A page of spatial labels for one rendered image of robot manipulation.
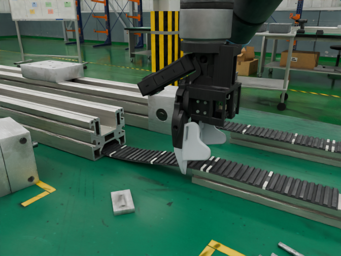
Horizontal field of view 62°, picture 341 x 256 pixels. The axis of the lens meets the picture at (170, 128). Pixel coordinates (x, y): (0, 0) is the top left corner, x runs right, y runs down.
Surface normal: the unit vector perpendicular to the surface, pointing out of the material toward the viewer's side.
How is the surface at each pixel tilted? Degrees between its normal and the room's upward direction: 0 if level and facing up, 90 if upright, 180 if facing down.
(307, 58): 89
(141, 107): 90
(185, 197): 0
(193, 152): 80
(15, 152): 90
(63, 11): 90
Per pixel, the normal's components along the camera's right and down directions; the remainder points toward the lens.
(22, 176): 0.70, 0.26
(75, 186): 0.00, -0.93
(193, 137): -0.51, 0.15
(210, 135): -0.44, 0.48
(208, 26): -0.04, 0.37
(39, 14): -0.27, 0.36
